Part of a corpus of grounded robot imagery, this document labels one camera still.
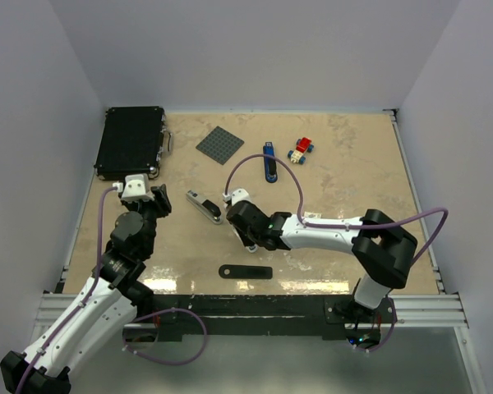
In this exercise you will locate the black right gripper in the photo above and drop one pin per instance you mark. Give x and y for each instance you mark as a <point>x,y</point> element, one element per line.
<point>246,240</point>

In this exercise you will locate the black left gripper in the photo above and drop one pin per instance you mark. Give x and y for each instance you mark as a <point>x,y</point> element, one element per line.
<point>160,202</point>

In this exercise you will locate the small white stapler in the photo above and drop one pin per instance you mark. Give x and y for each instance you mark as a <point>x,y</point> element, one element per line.
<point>247,243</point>

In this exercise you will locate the black stapler top cover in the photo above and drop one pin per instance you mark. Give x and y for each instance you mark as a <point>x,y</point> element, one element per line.
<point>232,271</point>

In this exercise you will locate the white staple box sleeve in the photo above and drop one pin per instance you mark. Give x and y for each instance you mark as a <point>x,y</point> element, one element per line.
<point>312,215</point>

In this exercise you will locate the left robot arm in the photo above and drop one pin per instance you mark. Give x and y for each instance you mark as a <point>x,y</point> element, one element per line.
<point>110,298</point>

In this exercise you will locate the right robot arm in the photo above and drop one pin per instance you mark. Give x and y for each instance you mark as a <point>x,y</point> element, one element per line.
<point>385,251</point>

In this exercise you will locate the grey studded building plate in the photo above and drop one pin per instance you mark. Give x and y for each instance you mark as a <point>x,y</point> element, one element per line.
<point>220,145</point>

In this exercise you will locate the red white toy car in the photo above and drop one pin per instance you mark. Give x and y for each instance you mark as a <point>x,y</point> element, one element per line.
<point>302,147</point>

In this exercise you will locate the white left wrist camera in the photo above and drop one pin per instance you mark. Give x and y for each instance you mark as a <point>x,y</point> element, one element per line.
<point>134,188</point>

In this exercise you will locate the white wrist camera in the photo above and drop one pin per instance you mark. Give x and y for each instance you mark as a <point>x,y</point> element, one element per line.
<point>134,188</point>
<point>232,197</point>

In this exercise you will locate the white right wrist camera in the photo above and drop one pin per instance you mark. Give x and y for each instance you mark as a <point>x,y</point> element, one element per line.
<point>232,197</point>

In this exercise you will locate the black case with metal handle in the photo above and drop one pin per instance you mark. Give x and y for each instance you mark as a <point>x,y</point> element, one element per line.
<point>133,142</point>

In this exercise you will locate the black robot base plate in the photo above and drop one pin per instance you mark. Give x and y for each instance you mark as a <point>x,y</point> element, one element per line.
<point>331,317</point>

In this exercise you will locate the aluminium table edge rail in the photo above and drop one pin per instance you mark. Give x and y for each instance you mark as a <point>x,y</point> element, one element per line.
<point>426,311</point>

